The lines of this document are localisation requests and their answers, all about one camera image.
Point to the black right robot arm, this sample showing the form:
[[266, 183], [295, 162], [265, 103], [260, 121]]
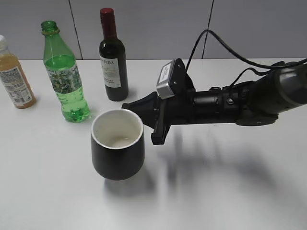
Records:
[[250, 103]]

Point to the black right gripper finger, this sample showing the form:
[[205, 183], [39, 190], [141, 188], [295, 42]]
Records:
[[146, 108]]

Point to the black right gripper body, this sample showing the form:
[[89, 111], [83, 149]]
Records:
[[206, 107]]

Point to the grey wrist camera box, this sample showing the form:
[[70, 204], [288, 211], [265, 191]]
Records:
[[174, 80]]

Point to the orange juice bottle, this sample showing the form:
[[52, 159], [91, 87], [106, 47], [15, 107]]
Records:
[[13, 78]]

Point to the red wine bottle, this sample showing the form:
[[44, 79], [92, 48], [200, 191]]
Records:
[[113, 58]]

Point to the black mug white inside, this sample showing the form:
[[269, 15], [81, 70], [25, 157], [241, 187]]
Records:
[[117, 144]]

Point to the green sprite bottle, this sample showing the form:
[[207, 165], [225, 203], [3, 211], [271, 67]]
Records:
[[62, 70]]

